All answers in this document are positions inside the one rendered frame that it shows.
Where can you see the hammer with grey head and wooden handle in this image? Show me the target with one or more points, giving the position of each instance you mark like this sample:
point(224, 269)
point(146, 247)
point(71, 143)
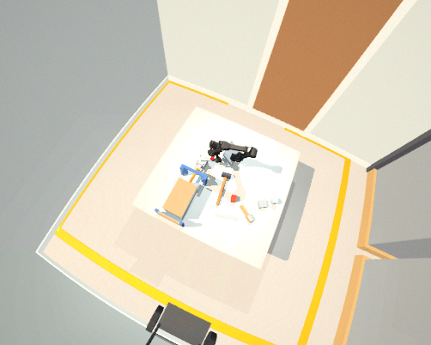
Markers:
point(226, 176)

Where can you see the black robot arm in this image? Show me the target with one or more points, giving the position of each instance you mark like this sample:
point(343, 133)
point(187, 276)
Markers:
point(224, 145)

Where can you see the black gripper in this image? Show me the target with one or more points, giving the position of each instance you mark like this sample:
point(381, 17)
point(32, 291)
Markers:
point(217, 159)

